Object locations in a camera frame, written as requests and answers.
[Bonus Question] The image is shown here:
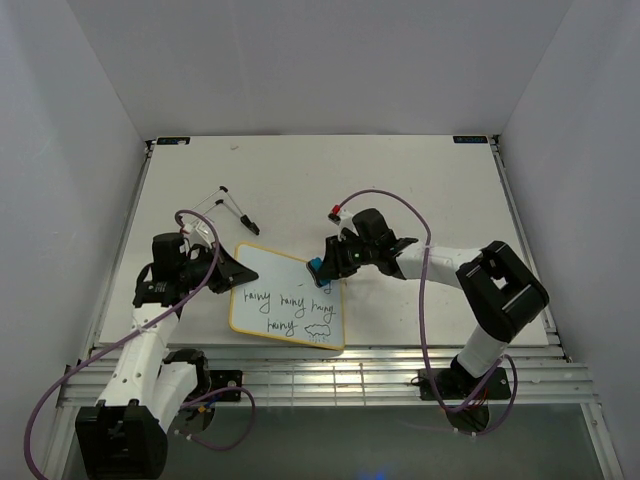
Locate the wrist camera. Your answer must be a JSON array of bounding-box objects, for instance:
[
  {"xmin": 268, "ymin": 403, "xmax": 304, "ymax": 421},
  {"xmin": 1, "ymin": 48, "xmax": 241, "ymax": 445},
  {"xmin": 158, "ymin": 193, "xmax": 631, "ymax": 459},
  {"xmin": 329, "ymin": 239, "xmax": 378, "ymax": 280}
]
[
  {"xmin": 180, "ymin": 221, "xmax": 216, "ymax": 249},
  {"xmin": 328, "ymin": 205, "xmax": 357, "ymax": 242}
]

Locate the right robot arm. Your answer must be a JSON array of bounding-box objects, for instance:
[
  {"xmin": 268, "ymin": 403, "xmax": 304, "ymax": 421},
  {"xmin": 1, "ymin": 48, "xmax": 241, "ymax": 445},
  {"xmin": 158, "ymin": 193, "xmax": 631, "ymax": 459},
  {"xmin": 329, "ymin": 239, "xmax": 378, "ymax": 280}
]
[{"xmin": 307, "ymin": 208, "xmax": 549, "ymax": 399}]

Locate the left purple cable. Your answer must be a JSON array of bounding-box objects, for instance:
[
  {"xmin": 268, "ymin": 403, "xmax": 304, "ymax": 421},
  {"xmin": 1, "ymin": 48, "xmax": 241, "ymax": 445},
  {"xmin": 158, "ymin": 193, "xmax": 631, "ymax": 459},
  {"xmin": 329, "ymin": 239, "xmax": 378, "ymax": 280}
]
[{"xmin": 23, "ymin": 208, "xmax": 256, "ymax": 476}]

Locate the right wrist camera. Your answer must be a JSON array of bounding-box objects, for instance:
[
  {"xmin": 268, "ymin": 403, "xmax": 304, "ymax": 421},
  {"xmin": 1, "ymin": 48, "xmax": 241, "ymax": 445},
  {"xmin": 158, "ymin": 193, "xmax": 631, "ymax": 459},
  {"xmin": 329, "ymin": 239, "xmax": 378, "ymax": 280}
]
[{"xmin": 328, "ymin": 205, "xmax": 357, "ymax": 242}]

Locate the aluminium rail frame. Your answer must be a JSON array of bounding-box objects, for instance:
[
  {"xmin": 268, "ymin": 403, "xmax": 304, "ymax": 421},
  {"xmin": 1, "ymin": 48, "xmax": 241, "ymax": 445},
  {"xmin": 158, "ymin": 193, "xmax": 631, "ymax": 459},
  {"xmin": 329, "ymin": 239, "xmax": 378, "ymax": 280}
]
[{"xmin": 39, "ymin": 134, "xmax": 626, "ymax": 480}]

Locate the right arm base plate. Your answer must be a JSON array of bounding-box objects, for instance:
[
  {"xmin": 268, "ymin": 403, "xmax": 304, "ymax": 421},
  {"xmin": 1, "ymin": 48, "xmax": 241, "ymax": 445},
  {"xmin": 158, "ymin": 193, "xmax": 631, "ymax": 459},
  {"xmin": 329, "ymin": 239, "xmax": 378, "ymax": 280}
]
[{"xmin": 410, "ymin": 367, "xmax": 511, "ymax": 401}]

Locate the black wire whiteboard stand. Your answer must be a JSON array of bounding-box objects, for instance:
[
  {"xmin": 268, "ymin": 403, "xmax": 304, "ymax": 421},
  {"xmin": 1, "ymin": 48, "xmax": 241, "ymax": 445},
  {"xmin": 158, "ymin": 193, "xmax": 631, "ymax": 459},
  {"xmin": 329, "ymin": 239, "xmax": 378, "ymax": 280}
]
[{"xmin": 194, "ymin": 185, "xmax": 261, "ymax": 236}]

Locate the right blue table label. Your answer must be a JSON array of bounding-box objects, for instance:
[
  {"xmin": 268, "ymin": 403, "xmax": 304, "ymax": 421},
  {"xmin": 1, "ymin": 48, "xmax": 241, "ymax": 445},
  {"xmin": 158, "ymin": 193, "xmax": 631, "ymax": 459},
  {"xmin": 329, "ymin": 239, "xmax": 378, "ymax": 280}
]
[{"xmin": 452, "ymin": 135, "xmax": 489, "ymax": 144}]

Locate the left blue table label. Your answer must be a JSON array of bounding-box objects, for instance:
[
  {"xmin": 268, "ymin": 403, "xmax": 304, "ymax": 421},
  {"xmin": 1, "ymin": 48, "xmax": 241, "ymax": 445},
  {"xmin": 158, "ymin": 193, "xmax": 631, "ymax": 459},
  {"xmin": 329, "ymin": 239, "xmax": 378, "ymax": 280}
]
[{"xmin": 156, "ymin": 137, "xmax": 191, "ymax": 146}]

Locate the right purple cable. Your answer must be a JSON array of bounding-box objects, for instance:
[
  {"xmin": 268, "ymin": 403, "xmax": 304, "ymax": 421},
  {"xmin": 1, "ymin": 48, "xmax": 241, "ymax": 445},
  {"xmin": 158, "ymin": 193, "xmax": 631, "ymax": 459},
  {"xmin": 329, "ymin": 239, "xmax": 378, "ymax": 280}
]
[{"xmin": 337, "ymin": 188, "xmax": 519, "ymax": 436}]

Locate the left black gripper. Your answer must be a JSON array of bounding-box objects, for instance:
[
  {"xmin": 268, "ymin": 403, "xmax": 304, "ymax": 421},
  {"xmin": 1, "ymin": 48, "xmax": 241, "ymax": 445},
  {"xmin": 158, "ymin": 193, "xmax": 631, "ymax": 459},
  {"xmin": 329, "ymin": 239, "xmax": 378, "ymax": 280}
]
[{"xmin": 181, "ymin": 241, "xmax": 260, "ymax": 293}]

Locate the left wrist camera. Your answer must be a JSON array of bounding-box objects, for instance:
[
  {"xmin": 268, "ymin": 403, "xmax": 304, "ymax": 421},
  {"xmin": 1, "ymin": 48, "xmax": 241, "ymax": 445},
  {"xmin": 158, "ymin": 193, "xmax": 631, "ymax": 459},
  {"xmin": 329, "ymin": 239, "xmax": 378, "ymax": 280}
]
[{"xmin": 180, "ymin": 221, "xmax": 216, "ymax": 249}]

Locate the blue whiteboard eraser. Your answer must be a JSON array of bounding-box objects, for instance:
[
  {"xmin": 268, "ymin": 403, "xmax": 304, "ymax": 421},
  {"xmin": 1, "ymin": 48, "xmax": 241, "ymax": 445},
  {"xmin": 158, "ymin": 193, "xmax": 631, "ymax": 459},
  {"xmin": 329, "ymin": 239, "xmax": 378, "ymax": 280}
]
[{"xmin": 306, "ymin": 257, "xmax": 332, "ymax": 288}]

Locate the purple cable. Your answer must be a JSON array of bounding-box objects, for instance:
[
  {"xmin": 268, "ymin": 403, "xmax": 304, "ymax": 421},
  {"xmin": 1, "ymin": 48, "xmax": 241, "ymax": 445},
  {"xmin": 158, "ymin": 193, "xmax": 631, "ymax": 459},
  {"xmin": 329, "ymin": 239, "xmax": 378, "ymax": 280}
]
[
  {"xmin": 337, "ymin": 188, "xmax": 519, "ymax": 436},
  {"xmin": 23, "ymin": 208, "xmax": 256, "ymax": 476}
]

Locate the blue table label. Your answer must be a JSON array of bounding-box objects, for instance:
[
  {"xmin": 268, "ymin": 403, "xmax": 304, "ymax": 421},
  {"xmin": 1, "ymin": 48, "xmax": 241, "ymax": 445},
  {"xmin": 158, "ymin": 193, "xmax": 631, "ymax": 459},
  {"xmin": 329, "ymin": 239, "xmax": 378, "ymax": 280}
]
[
  {"xmin": 452, "ymin": 135, "xmax": 489, "ymax": 144},
  {"xmin": 156, "ymin": 137, "xmax": 191, "ymax": 146}
]

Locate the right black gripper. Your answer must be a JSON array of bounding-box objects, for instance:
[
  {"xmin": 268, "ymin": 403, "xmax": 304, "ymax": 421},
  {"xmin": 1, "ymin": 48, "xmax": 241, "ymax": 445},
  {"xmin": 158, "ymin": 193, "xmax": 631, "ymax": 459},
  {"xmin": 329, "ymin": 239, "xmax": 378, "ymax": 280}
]
[{"xmin": 318, "ymin": 236, "xmax": 376, "ymax": 284}]

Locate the yellow framed whiteboard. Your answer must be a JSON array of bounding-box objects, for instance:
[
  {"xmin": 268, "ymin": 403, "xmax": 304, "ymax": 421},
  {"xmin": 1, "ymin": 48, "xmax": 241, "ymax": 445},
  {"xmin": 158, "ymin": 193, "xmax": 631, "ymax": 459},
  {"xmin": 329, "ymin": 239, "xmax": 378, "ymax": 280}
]
[{"xmin": 229, "ymin": 243, "xmax": 346, "ymax": 351}]

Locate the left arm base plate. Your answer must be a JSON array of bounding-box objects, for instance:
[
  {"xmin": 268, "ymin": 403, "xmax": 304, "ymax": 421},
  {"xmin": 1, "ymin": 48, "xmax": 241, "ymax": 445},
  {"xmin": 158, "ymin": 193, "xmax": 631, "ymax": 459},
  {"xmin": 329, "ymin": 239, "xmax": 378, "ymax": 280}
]
[{"xmin": 205, "ymin": 370, "xmax": 244, "ymax": 404}]

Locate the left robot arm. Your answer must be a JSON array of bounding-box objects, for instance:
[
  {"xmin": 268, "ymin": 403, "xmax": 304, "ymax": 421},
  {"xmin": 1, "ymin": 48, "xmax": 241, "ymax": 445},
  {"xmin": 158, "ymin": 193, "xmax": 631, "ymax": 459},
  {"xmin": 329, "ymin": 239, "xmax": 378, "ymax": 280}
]
[{"xmin": 75, "ymin": 233, "xmax": 259, "ymax": 479}]

